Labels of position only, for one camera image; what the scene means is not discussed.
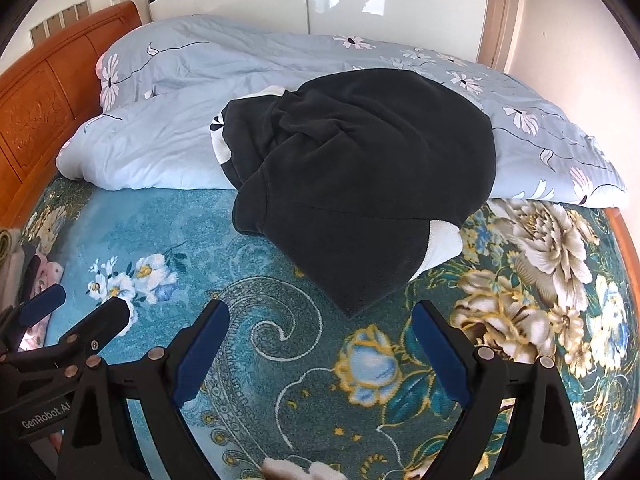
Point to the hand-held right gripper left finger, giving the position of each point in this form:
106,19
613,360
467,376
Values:
200,352

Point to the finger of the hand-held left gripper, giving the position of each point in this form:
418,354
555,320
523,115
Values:
45,304
107,320

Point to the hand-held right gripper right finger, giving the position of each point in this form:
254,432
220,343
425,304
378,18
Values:
440,355

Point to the black fleece garment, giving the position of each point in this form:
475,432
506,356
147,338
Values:
360,160

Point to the pile of clothes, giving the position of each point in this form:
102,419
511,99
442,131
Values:
42,272

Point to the teal floral blanket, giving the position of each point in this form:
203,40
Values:
200,240

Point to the white fluffy cloth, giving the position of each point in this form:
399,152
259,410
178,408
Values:
300,470

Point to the light blue floral quilt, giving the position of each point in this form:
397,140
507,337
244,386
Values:
165,150

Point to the wooden headboard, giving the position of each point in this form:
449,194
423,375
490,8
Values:
45,110

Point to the wooden bed side rail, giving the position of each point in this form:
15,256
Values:
622,232

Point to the grey wall panel strip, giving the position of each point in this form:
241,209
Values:
60,22

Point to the pink door frame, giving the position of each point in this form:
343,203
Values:
500,20

